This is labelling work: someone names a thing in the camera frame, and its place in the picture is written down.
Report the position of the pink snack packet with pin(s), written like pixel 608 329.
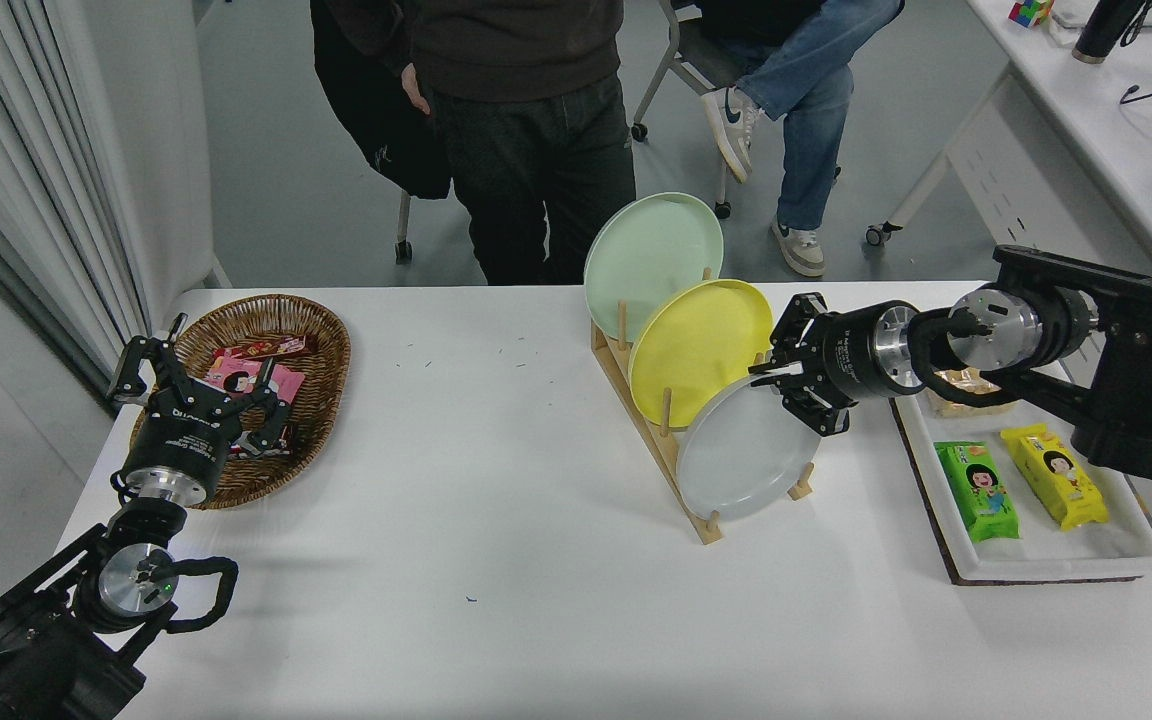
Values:
pixel 236 378

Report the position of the brown wicker basket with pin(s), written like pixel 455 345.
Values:
pixel 316 340

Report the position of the chair leg with caster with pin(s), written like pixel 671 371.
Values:
pixel 403 225

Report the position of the white rectangular tray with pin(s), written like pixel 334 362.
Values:
pixel 1036 555

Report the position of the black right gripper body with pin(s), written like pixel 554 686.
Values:
pixel 848 355

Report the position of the green snack packet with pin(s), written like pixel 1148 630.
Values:
pixel 981 490

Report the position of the dark red snack bar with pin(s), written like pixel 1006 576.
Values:
pixel 266 348

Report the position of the yellow snack packet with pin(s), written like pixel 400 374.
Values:
pixel 1056 475

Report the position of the yellow plate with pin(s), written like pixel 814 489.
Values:
pixel 701 345

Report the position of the clear packet of tan snacks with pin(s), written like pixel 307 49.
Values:
pixel 961 395

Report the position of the standing person's hand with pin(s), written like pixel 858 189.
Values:
pixel 416 92

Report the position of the white desk with perforated panel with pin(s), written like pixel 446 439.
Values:
pixel 1086 200

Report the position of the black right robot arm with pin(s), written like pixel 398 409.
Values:
pixel 1136 350

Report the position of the wooden plate rack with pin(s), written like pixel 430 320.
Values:
pixel 658 445

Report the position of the seated person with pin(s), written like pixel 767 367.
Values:
pixel 816 100

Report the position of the black flask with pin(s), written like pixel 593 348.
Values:
pixel 1101 30

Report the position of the grey wheeled office chair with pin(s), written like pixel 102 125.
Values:
pixel 711 60

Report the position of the grey plate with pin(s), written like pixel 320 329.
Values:
pixel 741 455

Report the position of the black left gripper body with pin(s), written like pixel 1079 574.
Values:
pixel 181 445

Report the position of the standing person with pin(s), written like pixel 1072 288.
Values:
pixel 526 150

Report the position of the pale green plate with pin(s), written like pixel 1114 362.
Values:
pixel 651 250

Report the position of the pale pleated curtain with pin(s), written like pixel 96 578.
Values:
pixel 16 150

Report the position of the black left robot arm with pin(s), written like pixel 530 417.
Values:
pixel 26 650

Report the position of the colourful puzzle cube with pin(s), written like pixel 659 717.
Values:
pixel 1028 12

